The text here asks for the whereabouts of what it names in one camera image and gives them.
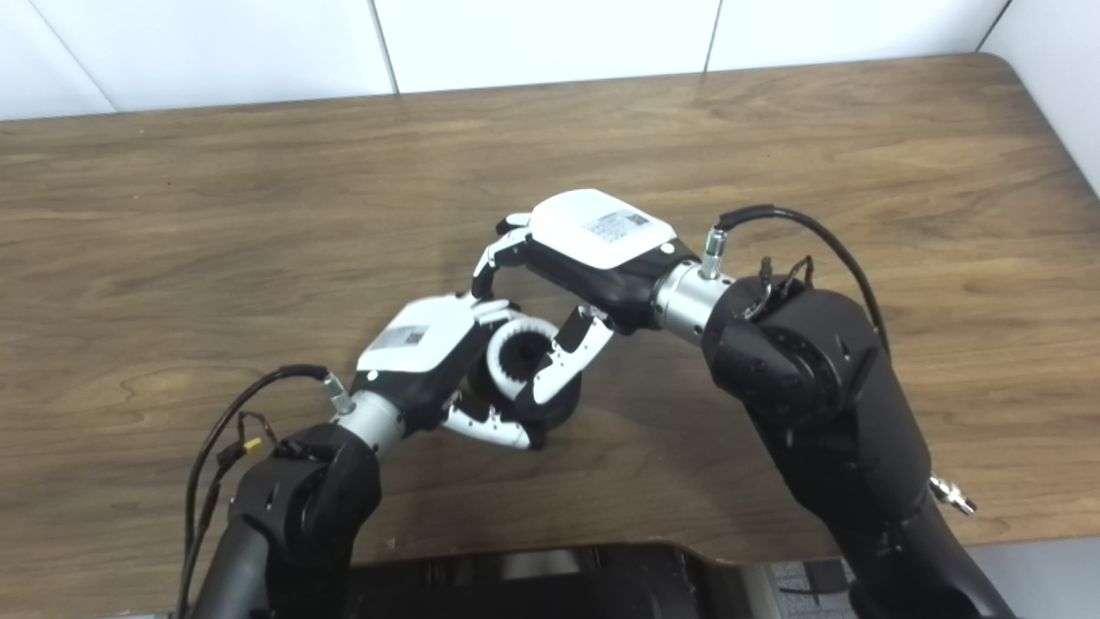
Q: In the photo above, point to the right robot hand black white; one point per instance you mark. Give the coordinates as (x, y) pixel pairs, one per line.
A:
(593, 232)

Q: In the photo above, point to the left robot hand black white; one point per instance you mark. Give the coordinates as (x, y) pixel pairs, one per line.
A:
(421, 340)

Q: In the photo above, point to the round black plastic part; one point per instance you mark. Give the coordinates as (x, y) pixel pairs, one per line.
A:
(563, 404)

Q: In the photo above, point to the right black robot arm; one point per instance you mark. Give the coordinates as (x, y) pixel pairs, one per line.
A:
(816, 387)

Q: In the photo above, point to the black robot torso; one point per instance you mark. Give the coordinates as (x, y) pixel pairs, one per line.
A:
(559, 589)

